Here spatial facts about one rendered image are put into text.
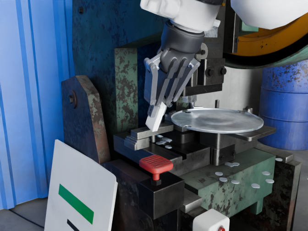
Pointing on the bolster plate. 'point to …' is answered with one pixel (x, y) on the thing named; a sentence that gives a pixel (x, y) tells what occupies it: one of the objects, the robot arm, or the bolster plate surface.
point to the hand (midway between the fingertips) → (155, 115)
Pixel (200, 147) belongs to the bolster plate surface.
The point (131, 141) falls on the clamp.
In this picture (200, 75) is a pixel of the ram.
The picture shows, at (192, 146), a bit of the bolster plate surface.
